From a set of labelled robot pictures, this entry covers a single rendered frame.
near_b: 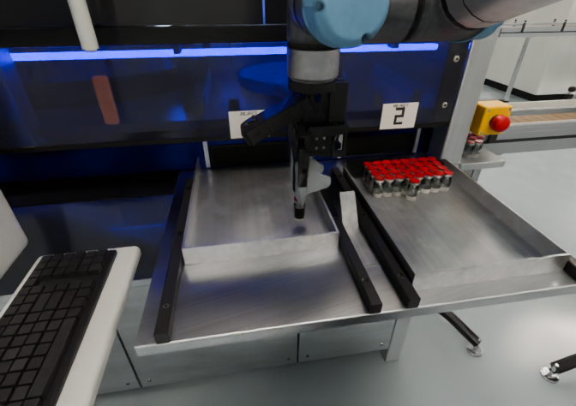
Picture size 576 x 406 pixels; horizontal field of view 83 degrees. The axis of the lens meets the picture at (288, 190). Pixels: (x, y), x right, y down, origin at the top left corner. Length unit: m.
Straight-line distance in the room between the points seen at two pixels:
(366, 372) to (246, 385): 0.46
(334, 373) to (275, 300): 0.98
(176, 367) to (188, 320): 0.81
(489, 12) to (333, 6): 0.13
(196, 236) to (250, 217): 0.11
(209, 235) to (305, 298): 0.22
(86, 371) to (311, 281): 0.35
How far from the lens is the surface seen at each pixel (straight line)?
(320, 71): 0.47
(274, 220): 0.64
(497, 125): 0.92
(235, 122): 0.71
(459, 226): 0.70
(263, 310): 0.49
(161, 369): 1.32
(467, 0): 0.37
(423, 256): 0.60
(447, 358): 1.61
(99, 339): 0.63
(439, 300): 0.55
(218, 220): 0.65
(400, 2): 0.39
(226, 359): 1.28
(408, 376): 1.51
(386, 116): 0.79
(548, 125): 1.24
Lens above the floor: 1.26
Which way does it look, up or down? 32 degrees down
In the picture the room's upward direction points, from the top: straight up
